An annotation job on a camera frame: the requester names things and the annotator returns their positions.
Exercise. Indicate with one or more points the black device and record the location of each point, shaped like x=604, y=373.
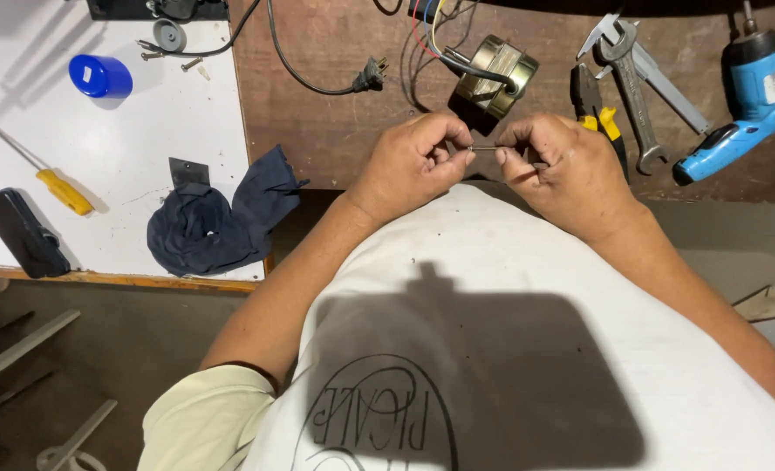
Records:
x=125, y=9

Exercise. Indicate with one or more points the person's right hand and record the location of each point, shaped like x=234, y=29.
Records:
x=570, y=173

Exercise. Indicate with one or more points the metal vernier caliper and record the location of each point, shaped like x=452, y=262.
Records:
x=668, y=85

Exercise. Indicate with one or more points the grey plastic wheel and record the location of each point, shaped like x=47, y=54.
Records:
x=169, y=35

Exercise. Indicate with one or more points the dark blue cloth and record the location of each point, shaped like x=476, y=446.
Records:
x=210, y=229

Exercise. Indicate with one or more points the black phone case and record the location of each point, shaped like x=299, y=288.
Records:
x=24, y=234

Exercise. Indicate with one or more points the blue plastic cap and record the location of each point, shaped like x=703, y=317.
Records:
x=99, y=76

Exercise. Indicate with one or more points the grey fan blade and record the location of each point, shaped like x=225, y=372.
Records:
x=76, y=438
x=18, y=353

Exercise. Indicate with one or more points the white plastic wall plug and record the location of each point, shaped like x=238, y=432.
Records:
x=204, y=72

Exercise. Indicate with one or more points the brass-coloured electric fan motor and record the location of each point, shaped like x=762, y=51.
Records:
x=502, y=72

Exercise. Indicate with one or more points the person's left hand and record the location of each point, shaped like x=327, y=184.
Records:
x=400, y=167

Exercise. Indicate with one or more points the person's white shirt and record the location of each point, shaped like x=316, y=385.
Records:
x=492, y=340

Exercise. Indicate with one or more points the small metal screw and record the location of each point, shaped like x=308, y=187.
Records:
x=484, y=148

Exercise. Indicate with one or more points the dark metal screw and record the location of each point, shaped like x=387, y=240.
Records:
x=152, y=56
x=192, y=64

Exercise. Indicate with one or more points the black and yellow pliers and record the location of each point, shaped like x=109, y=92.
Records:
x=589, y=98

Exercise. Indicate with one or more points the black metal plate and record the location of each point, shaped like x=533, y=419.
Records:
x=188, y=171

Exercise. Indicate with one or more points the grey open-end wrench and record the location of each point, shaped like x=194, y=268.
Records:
x=632, y=98

